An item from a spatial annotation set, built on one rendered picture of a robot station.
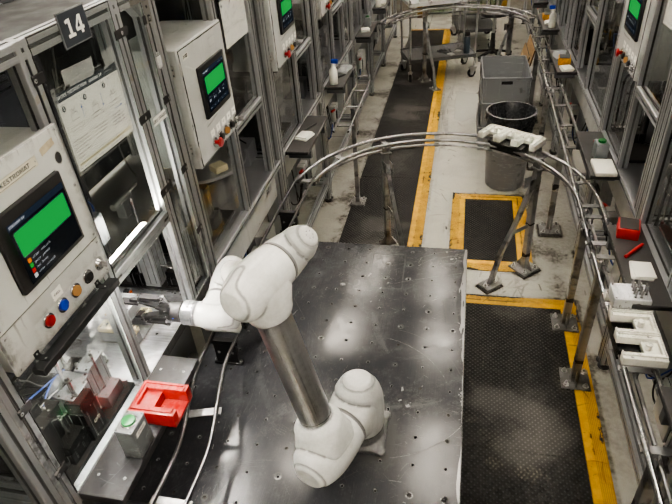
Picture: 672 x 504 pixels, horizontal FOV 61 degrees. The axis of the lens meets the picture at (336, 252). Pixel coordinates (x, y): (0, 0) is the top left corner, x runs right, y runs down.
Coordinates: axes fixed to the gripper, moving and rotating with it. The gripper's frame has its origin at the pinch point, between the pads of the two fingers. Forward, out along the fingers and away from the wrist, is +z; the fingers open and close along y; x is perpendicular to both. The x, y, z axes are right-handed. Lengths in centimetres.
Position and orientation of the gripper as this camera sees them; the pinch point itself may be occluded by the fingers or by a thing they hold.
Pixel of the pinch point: (131, 306)
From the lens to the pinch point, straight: 220.4
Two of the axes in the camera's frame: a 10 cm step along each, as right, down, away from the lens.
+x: -2.0, 5.8, -7.9
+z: -9.8, -0.7, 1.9
